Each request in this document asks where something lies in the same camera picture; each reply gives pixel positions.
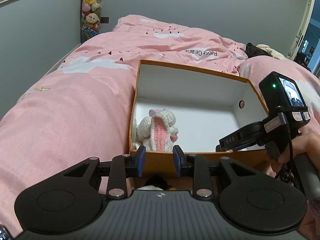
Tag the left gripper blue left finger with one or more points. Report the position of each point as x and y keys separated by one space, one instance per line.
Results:
x=140 y=157

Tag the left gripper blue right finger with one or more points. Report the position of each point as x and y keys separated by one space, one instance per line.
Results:
x=180 y=161

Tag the white pink crochet bunny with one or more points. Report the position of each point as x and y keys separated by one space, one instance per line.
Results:
x=157 y=131

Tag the pink striped white plush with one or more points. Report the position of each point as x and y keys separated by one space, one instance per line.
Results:
x=156 y=183

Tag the person's right hand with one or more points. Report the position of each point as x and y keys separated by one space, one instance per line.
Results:
x=308 y=143

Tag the orange cardboard storage box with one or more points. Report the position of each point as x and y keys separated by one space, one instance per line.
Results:
x=208 y=105

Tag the pink printed duvet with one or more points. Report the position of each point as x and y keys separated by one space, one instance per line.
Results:
x=83 y=108

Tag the dark clothes pile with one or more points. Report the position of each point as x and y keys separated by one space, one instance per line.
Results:
x=253 y=51

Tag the hanging plush toy column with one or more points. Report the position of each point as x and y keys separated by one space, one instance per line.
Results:
x=90 y=19

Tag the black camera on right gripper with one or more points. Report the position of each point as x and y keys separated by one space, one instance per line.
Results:
x=281 y=93

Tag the white door frame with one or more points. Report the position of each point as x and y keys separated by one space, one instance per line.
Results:
x=309 y=5

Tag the black wall socket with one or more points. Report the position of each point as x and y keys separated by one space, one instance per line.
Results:
x=104 y=20

